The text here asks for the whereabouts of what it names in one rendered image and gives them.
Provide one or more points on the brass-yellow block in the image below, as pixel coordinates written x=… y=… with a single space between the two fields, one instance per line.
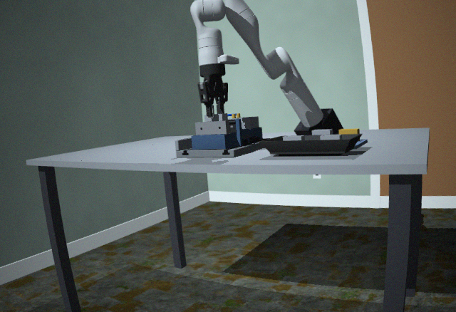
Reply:
x=349 y=131

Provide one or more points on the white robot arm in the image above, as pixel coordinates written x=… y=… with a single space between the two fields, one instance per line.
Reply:
x=274 y=64

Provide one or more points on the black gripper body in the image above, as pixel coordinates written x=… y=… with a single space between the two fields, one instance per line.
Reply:
x=212 y=73

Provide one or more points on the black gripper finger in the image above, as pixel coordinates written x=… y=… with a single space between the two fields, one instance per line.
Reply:
x=222 y=97
x=203 y=90

